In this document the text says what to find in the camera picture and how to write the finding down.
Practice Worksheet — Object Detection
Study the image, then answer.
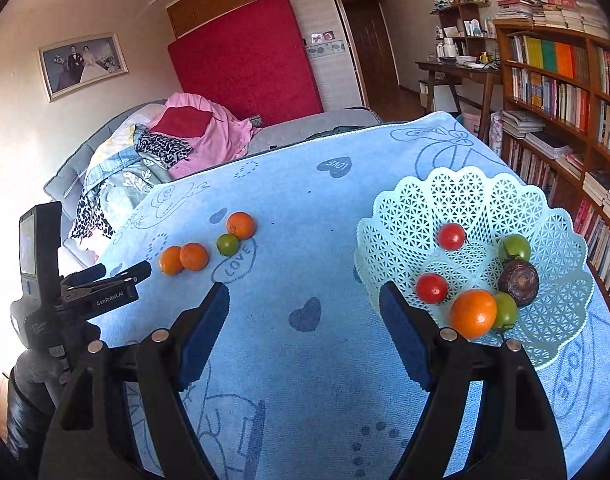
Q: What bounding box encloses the stack of books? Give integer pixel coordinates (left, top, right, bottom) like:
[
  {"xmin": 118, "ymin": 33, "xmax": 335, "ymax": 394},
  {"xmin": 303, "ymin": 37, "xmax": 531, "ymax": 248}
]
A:
[{"xmin": 495, "ymin": 0, "xmax": 610, "ymax": 38}]

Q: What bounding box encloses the wooden bookshelf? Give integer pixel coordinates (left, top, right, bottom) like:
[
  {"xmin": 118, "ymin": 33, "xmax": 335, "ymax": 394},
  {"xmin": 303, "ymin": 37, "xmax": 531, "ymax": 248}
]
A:
[{"xmin": 492, "ymin": 22, "xmax": 610, "ymax": 321}]

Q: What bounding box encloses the pink plastic bin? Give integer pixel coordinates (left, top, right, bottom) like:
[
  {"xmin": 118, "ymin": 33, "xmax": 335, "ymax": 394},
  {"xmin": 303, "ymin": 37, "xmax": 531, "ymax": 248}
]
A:
[{"xmin": 455, "ymin": 110, "xmax": 483, "ymax": 136}]

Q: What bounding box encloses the white wardrobe panel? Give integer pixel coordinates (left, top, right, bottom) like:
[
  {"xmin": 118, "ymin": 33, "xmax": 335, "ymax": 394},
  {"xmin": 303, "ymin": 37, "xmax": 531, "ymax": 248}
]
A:
[{"xmin": 290, "ymin": 0, "xmax": 363, "ymax": 113}]

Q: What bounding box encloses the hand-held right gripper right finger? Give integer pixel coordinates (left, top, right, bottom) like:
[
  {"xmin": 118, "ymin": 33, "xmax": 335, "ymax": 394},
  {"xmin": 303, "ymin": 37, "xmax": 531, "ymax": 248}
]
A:
[{"xmin": 379, "ymin": 282, "xmax": 568, "ymax": 480}]

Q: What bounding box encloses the leopard print cloth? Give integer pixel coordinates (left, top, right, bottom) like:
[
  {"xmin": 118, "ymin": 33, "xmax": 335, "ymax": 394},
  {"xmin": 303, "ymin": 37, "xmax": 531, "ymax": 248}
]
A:
[
  {"xmin": 69, "ymin": 192, "xmax": 116, "ymax": 241},
  {"xmin": 134, "ymin": 132, "xmax": 194, "ymax": 171}
]

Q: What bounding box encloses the red pillow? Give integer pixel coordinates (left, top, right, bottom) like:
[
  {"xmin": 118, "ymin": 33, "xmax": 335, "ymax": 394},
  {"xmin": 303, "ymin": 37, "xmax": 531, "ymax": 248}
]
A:
[{"xmin": 152, "ymin": 106, "xmax": 212, "ymax": 137}]

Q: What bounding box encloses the pile of clothes on sofa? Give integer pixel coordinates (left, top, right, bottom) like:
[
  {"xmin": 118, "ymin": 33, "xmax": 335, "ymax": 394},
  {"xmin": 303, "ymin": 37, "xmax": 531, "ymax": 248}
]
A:
[{"xmin": 44, "ymin": 100, "xmax": 168, "ymax": 261}]

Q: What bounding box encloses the dark wooden door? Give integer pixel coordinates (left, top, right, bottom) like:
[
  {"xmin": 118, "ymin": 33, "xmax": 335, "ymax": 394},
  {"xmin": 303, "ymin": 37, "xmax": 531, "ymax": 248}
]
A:
[{"xmin": 335, "ymin": 0, "xmax": 400, "ymax": 93}]

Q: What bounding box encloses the pink blanket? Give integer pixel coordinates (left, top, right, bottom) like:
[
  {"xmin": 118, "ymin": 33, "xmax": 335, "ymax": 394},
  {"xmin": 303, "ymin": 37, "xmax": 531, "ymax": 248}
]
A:
[{"xmin": 150, "ymin": 92, "xmax": 263, "ymax": 181}]

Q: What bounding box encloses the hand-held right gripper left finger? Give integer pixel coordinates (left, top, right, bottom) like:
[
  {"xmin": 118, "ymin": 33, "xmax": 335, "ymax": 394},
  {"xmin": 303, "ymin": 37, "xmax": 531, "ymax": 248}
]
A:
[{"xmin": 39, "ymin": 281, "xmax": 232, "ymax": 480}]

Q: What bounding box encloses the wooden desk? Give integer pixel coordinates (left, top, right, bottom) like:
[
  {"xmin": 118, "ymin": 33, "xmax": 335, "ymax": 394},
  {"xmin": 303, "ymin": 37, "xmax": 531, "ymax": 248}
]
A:
[{"xmin": 415, "ymin": 60, "xmax": 503, "ymax": 143}]

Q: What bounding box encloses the floral wrapped roll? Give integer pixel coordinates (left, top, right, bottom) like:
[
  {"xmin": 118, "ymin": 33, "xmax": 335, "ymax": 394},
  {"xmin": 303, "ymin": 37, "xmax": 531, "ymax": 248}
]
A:
[{"xmin": 489, "ymin": 109, "xmax": 506, "ymax": 156}]

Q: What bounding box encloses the framed wall photo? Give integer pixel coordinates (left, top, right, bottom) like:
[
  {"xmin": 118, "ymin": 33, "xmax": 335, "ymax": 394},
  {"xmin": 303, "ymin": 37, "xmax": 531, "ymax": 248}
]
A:
[{"xmin": 38, "ymin": 32, "xmax": 130, "ymax": 104}]

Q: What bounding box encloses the red tomato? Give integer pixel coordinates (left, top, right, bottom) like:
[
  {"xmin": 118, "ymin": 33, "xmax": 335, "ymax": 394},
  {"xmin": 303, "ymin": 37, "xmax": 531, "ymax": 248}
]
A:
[
  {"xmin": 416, "ymin": 273, "xmax": 450, "ymax": 305},
  {"xmin": 438, "ymin": 222, "xmax": 466, "ymax": 251}
]

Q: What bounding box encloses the blue denim garment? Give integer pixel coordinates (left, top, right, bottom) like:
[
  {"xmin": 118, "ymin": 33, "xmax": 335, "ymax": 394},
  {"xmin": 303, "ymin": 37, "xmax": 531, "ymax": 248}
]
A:
[{"xmin": 85, "ymin": 152, "xmax": 150, "ymax": 183}]

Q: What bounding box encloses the dark passion fruit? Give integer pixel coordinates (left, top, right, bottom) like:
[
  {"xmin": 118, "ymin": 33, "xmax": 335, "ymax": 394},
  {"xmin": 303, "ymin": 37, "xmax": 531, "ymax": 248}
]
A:
[{"xmin": 497, "ymin": 259, "xmax": 540, "ymax": 308}]

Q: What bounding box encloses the wooden desk shelf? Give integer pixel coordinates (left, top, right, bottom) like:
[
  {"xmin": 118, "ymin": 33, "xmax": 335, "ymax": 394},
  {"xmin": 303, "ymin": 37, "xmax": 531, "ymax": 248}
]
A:
[{"xmin": 432, "ymin": 0, "xmax": 498, "ymax": 61}]

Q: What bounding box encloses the red mattress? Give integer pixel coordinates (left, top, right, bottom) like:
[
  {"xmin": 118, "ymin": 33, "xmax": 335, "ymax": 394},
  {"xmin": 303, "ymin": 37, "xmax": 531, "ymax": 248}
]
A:
[{"xmin": 167, "ymin": 0, "xmax": 324, "ymax": 128}]

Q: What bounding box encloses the grey bed mattress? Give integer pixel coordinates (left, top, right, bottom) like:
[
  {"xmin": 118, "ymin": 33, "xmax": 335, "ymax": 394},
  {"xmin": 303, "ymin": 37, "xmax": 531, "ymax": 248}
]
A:
[{"xmin": 245, "ymin": 107, "xmax": 386, "ymax": 158}]

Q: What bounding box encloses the small orange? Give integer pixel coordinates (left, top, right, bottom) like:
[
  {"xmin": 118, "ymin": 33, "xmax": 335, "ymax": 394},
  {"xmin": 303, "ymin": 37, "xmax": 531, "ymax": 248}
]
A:
[
  {"xmin": 226, "ymin": 211, "xmax": 258, "ymax": 241},
  {"xmin": 179, "ymin": 242, "xmax": 210, "ymax": 272}
]

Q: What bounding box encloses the teal plastic lattice basket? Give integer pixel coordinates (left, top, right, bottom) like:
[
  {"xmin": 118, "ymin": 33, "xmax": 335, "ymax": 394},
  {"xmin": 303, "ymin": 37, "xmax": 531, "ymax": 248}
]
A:
[{"xmin": 355, "ymin": 166, "xmax": 594, "ymax": 372}]

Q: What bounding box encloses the white floral pillow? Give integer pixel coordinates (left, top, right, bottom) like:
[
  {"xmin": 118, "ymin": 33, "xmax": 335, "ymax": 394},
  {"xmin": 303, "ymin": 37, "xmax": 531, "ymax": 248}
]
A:
[{"xmin": 87, "ymin": 122, "xmax": 150, "ymax": 171}]

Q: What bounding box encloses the large orange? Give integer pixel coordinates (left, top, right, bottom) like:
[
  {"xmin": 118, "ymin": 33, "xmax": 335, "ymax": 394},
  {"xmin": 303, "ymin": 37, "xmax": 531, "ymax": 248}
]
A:
[
  {"xmin": 159, "ymin": 245, "xmax": 184, "ymax": 276},
  {"xmin": 449, "ymin": 289, "xmax": 498, "ymax": 339}
]

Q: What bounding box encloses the wooden wardrobe cabinet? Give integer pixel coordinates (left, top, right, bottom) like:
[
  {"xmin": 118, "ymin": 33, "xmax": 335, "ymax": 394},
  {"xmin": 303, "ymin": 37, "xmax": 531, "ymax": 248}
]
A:
[{"xmin": 166, "ymin": 0, "xmax": 336, "ymax": 40}]

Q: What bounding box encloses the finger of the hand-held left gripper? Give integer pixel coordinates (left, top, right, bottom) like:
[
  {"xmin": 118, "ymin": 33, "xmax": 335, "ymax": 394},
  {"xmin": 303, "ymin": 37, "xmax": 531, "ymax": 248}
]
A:
[
  {"xmin": 110, "ymin": 260, "xmax": 152, "ymax": 289},
  {"xmin": 60, "ymin": 263, "xmax": 107, "ymax": 286}
]

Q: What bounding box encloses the blue printed towel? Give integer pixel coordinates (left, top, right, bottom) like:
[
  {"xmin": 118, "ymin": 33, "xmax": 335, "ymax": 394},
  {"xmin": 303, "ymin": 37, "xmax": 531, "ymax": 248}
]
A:
[{"xmin": 92, "ymin": 110, "xmax": 610, "ymax": 480}]

